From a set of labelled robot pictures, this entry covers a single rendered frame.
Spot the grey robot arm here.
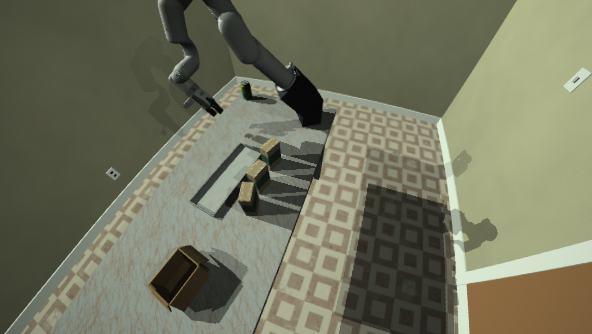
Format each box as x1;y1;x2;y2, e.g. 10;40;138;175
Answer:
158;0;297;109

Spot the green drink can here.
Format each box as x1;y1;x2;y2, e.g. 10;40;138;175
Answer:
241;81;252;100

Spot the open brown cardboard box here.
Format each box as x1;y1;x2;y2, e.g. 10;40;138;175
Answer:
148;245;211;312

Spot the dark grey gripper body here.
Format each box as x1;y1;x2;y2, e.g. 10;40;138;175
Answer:
191;87;215;109

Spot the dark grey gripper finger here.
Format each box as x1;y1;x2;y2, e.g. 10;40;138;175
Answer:
204;107;217;117
206;97;224;114

